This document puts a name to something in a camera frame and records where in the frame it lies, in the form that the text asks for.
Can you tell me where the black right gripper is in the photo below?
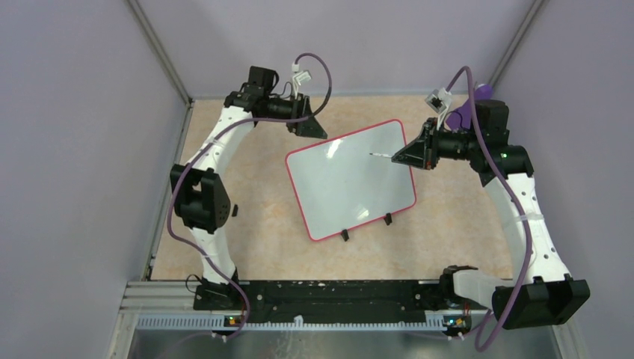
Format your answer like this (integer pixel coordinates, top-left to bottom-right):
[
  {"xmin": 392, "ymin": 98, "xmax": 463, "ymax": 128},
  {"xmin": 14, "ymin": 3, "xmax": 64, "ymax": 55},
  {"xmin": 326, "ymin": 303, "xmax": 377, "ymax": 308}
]
[{"xmin": 393, "ymin": 117, "xmax": 480, "ymax": 171}]

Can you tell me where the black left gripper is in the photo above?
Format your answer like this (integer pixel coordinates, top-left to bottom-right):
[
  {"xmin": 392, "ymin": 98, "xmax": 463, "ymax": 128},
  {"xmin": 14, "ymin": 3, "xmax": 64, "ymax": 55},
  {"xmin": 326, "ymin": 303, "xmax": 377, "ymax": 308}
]
[{"xmin": 262, "ymin": 92, "xmax": 326, "ymax": 138}]

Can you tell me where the pink framed whiteboard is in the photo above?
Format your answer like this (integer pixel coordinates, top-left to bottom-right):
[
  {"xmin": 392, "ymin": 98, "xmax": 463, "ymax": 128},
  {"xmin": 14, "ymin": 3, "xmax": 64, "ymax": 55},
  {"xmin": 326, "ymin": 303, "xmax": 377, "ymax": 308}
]
[{"xmin": 285, "ymin": 119, "xmax": 417, "ymax": 242}]

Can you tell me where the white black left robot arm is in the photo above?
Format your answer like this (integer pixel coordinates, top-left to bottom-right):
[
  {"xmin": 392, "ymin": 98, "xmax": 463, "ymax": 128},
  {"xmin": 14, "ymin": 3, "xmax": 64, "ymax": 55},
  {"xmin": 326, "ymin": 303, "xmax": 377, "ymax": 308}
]
[{"xmin": 167, "ymin": 64, "xmax": 327, "ymax": 310}]

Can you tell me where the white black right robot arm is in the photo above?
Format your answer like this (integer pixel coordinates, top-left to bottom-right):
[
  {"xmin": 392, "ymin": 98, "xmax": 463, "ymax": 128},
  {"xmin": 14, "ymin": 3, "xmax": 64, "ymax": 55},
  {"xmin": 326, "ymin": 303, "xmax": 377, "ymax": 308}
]
[{"xmin": 391, "ymin": 99, "xmax": 591, "ymax": 330}]

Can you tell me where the purple marker holder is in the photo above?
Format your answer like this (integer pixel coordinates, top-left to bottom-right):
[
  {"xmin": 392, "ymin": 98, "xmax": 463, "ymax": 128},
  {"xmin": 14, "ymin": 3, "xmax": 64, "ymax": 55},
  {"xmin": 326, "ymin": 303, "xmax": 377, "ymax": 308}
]
[{"xmin": 444, "ymin": 84, "xmax": 493, "ymax": 132}]

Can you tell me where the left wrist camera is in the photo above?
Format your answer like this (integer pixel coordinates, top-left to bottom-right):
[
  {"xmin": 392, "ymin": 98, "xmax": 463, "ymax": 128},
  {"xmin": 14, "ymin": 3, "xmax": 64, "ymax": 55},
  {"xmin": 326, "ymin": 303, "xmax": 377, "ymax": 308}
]
[{"xmin": 291, "ymin": 63, "xmax": 312, "ymax": 93}]

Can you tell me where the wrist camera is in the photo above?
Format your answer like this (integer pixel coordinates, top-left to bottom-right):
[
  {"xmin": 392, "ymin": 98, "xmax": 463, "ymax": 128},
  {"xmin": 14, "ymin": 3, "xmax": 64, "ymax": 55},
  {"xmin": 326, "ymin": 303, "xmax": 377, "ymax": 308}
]
[
  {"xmin": 291, "ymin": 63, "xmax": 312, "ymax": 93},
  {"xmin": 425, "ymin": 88, "xmax": 452, "ymax": 114}
]

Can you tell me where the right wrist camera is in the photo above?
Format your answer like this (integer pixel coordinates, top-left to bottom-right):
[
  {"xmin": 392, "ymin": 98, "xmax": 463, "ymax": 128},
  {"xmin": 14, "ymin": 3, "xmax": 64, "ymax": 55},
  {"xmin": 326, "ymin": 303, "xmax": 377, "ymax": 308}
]
[{"xmin": 425, "ymin": 88, "xmax": 452, "ymax": 114}]

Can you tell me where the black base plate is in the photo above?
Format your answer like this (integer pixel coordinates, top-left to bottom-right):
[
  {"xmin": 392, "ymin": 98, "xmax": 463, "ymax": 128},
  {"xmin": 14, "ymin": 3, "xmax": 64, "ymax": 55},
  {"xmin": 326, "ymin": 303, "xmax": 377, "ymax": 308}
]
[{"xmin": 193, "ymin": 280, "xmax": 481, "ymax": 325}]

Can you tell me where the white cable duct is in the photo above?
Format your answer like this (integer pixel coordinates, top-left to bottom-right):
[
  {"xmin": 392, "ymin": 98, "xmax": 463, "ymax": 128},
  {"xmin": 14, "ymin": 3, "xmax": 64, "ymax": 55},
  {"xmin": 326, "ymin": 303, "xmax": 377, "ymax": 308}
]
[{"xmin": 136, "ymin": 314, "xmax": 446, "ymax": 331}]

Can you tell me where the aluminium frame rail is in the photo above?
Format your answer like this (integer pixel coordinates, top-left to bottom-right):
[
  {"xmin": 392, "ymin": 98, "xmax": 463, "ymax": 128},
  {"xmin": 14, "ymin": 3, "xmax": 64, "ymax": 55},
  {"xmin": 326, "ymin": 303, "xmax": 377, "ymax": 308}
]
[{"xmin": 120, "ymin": 280, "xmax": 194, "ymax": 313}]

